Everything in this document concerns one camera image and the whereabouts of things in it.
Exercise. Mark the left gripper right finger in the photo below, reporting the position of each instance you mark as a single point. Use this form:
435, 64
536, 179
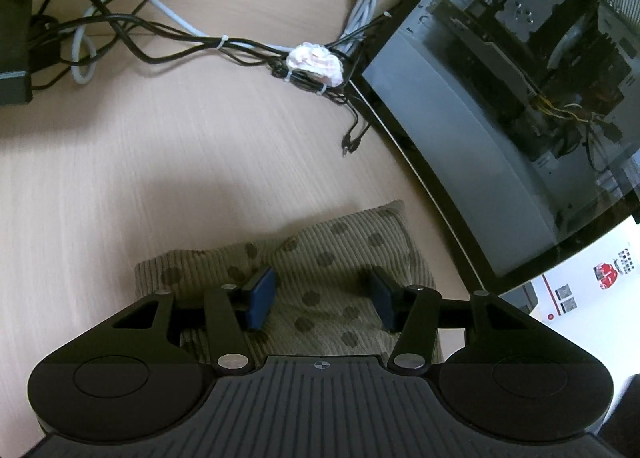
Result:
412, 313

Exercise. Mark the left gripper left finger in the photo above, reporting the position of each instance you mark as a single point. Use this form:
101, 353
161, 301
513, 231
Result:
233, 310

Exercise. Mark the brown corduroy garment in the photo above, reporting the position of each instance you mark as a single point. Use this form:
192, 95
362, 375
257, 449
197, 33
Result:
317, 308

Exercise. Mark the white paper booklet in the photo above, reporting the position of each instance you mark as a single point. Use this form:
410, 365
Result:
592, 299

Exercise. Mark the black glass-sided PC case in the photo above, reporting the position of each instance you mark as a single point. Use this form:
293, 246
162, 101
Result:
521, 120

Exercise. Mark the black computer monitor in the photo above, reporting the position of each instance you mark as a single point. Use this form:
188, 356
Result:
15, 74

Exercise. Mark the white cable bundle wad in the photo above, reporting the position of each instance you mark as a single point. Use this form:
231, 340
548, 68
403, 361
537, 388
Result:
318, 62

